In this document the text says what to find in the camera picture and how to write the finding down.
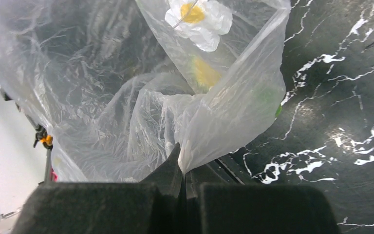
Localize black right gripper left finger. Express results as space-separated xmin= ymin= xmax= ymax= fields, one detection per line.
xmin=12 ymin=144 xmax=183 ymax=234

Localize clear plastic bag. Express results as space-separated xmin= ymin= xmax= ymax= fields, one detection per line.
xmin=0 ymin=0 xmax=291 ymax=182

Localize yellow tape measure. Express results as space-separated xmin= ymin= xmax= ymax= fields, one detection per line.
xmin=33 ymin=125 xmax=53 ymax=150

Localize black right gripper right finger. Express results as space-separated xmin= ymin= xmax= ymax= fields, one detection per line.
xmin=184 ymin=169 xmax=340 ymax=234

